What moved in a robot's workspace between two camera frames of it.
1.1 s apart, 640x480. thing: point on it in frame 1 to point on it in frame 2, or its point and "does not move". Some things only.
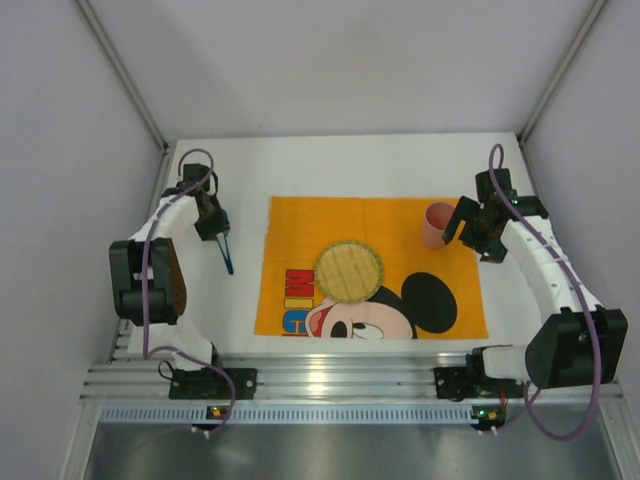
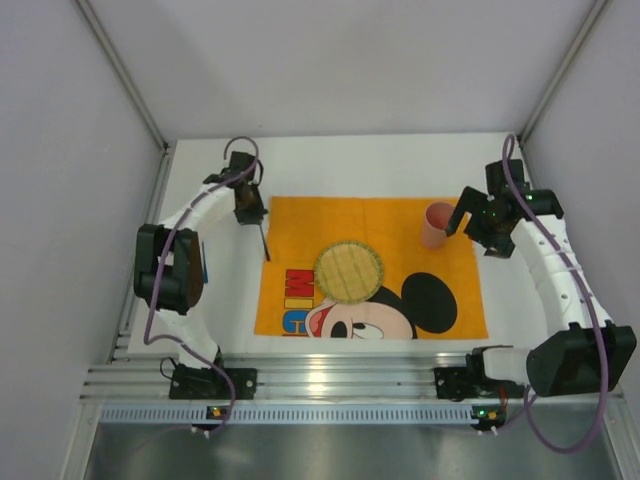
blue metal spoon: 224,246 to 266,246
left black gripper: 214,228 to 251,215
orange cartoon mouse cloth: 424,293 does not move
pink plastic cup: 436,217 does not move
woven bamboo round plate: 349,271 does not move
